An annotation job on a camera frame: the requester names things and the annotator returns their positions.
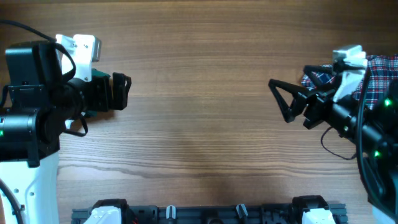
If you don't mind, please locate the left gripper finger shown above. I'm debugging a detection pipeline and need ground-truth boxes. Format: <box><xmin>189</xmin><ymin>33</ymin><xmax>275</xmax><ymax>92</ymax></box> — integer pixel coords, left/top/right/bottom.
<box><xmin>113</xmin><ymin>72</ymin><xmax>132</xmax><ymax>93</ymax></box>
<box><xmin>110</xmin><ymin>91</ymin><xmax>128</xmax><ymax>111</ymax></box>

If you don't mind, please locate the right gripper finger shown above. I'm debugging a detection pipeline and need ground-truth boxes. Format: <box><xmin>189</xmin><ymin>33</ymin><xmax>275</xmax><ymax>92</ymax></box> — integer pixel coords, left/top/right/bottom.
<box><xmin>267</xmin><ymin>78</ymin><xmax>310</xmax><ymax>124</ymax></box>
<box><xmin>303</xmin><ymin>65</ymin><xmax>334</xmax><ymax>90</ymax></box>

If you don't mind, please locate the green shirt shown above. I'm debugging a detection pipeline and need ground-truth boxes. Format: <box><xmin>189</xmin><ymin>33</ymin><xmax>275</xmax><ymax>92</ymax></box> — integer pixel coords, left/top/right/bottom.
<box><xmin>83</xmin><ymin>68</ymin><xmax>111</xmax><ymax>119</ymax></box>

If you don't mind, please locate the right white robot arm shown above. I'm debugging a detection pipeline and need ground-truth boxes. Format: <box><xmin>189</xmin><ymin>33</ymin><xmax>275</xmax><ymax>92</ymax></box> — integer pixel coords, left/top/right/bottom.
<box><xmin>268</xmin><ymin>62</ymin><xmax>397</xmax><ymax>221</ymax></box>

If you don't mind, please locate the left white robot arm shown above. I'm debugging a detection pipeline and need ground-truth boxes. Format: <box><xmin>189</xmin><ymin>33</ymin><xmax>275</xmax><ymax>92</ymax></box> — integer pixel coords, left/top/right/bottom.
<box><xmin>1</xmin><ymin>71</ymin><xmax>132</xmax><ymax>223</ymax></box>

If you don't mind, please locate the red blue plaid shirt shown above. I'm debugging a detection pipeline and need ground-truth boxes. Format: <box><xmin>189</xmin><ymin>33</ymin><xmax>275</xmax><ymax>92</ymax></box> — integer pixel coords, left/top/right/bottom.
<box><xmin>300</xmin><ymin>53</ymin><xmax>398</xmax><ymax>111</ymax></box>

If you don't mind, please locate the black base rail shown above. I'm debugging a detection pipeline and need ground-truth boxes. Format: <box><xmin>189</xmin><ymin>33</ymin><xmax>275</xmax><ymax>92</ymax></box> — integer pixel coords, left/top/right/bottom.
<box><xmin>71</xmin><ymin>195</ymin><xmax>348</xmax><ymax>224</ymax></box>

